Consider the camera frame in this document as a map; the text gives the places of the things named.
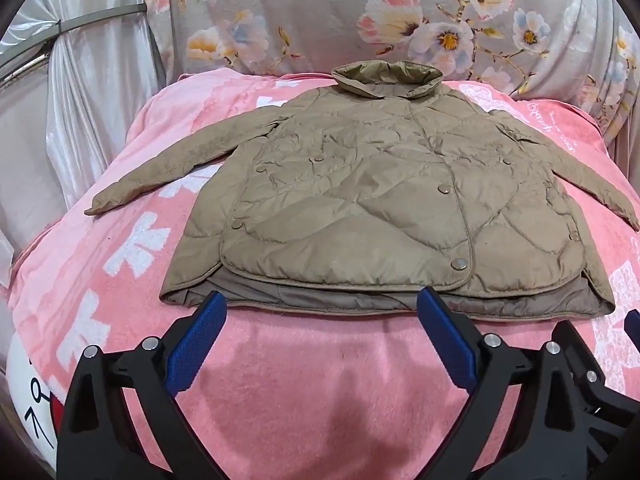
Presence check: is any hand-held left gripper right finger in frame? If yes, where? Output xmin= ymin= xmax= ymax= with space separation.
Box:
xmin=416 ymin=286 xmax=632 ymax=480

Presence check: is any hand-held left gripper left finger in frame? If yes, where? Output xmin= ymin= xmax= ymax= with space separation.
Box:
xmin=56 ymin=291 xmax=227 ymax=480

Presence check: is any khaki quilted jacket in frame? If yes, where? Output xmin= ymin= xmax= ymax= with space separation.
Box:
xmin=84 ymin=60 xmax=640 ymax=318

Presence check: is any pink printed blanket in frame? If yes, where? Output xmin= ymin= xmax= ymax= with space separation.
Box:
xmin=7 ymin=72 xmax=640 ymax=480

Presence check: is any white cartoon print cushion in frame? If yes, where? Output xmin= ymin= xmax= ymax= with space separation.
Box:
xmin=7 ymin=344 xmax=72 ymax=467

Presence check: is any silver satin curtain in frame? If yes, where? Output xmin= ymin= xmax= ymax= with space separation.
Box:
xmin=0 ymin=0 xmax=168 ymax=288

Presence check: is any grey curtain tieback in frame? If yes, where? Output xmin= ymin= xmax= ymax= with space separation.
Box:
xmin=0 ymin=2 xmax=149 ymax=78

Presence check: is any grey floral cushion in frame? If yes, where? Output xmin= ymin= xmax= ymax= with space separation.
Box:
xmin=144 ymin=0 xmax=640 ymax=153

